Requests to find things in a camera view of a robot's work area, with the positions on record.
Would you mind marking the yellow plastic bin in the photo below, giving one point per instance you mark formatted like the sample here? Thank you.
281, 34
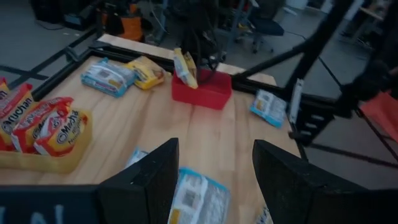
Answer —
46, 163

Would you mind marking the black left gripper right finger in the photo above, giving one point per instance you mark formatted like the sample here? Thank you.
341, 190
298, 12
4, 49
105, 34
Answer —
295, 193

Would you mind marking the black equipment case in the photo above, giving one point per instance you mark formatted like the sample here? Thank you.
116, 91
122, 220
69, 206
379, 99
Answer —
62, 15

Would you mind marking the black office chair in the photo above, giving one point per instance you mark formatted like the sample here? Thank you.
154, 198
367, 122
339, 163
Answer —
267, 26

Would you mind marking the blue Maruchan ramen packet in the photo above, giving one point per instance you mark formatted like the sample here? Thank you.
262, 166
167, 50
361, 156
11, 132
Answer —
199, 199
264, 216
269, 107
107, 77

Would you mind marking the yellow Maruchan ramen packet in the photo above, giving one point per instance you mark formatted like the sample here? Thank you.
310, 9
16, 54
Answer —
185, 70
147, 74

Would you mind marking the red plastic bin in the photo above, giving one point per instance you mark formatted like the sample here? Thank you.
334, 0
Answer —
202, 93

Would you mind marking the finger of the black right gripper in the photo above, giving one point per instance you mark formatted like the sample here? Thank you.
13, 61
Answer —
200, 68
213, 68

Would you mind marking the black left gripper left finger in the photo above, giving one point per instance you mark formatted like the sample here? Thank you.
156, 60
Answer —
146, 193

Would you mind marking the orange and black machine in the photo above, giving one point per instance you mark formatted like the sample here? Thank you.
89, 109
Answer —
132, 28

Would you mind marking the orange panel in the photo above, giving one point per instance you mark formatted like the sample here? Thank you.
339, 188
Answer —
382, 115

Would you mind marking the red Maruchan ramen packet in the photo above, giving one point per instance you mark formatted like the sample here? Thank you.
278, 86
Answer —
15, 115
40, 118
63, 133

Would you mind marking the black aluminium table frame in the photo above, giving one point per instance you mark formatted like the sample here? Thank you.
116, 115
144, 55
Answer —
99, 49

